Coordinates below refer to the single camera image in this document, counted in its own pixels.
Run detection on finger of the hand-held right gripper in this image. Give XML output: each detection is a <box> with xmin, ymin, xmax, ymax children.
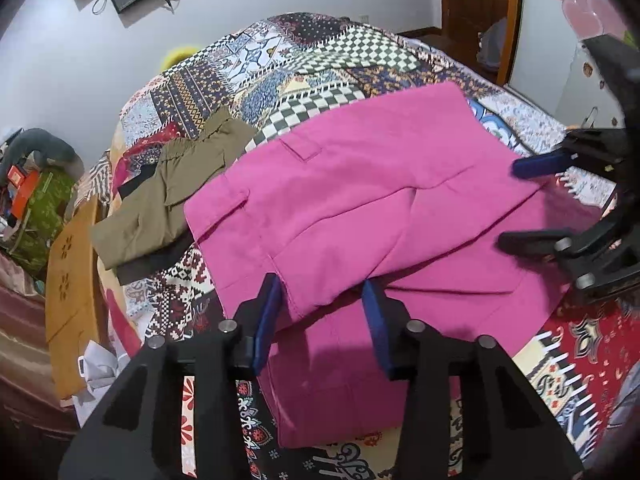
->
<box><xmin>511</xmin><ymin>128</ymin><xmax>632</xmax><ymax>179</ymax></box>
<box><xmin>497</xmin><ymin>202</ymin><xmax>640</xmax><ymax>307</ymax></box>

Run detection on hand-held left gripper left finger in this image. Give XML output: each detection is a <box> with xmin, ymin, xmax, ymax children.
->
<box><xmin>57</xmin><ymin>273</ymin><xmax>284</xmax><ymax>480</ymax></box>

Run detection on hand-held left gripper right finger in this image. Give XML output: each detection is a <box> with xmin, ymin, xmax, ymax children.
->
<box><xmin>361</xmin><ymin>279</ymin><xmax>585</xmax><ymax>480</ymax></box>

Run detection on pink pants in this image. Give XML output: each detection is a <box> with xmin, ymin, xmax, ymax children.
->
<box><xmin>183</xmin><ymin>81</ymin><xmax>609</xmax><ymax>450</ymax></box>

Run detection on olive green pants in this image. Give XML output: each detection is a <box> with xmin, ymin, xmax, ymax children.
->
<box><xmin>91</xmin><ymin>106</ymin><xmax>259</xmax><ymax>269</ymax></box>

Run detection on white refrigerator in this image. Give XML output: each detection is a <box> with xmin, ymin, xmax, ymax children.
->
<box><xmin>507</xmin><ymin>0</ymin><xmax>640</xmax><ymax>131</ymax></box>

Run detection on black garment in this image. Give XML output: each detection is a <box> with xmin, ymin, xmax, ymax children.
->
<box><xmin>115</xmin><ymin>170</ymin><xmax>197</xmax><ymax>286</ymax></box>

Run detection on grey hanging bag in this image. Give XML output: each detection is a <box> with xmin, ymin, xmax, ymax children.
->
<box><xmin>476</xmin><ymin>17</ymin><xmax>509</xmax><ymax>69</ymax></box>

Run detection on white cloth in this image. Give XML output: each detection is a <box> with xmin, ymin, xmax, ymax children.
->
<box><xmin>72</xmin><ymin>339</ymin><xmax>137</xmax><ymax>422</ymax></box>

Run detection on orange wooden board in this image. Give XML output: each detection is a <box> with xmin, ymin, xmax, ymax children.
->
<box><xmin>44</xmin><ymin>194</ymin><xmax>109</xmax><ymax>402</ymax></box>

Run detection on grey cloth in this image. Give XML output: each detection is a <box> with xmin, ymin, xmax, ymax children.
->
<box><xmin>582</xmin><ymin>367</ymin><xmax>640</xmax><ymax>480</ymax></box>

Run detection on red patterned cloth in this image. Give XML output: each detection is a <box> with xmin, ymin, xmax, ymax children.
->
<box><xmin>112</xmin><ymin>121</ymin><xmax>189</xmax><ymax>192</ymax></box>

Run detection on patchwork printed blanket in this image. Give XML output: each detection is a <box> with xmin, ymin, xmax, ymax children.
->
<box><xmin>75</xmin><ymin>12</ymin><xmax>640</xmax><ymax>480</ymax></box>

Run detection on brown striped cloth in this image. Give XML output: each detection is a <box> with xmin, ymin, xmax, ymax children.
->
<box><xmin>0</xmin><ymin>249</ymin><xmax>82</xmax><ymax>438</ymax></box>

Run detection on green patterned cloth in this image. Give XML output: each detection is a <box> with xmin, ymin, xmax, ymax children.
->
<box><xmin>9</xmin><ymin>167</ymin><xmax>77</xmax><ymax>282</ymax></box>

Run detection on orange box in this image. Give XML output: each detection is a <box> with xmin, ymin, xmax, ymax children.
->
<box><xmin>7</xmin><ymin>164</ymin><xmax>42</xmax><ymax>222</ymax></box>

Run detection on yellow round object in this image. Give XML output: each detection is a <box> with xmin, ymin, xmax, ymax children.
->
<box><xmin>160</xmin><ymin>45</ymin><xmax>199</xmax><ymax>71</ymax></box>

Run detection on grey soft item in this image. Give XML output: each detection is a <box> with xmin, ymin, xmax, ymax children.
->
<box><xmin>7</xmin><ymin>128</ymin><xmax>86</xmax><ymax>181</ymax></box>

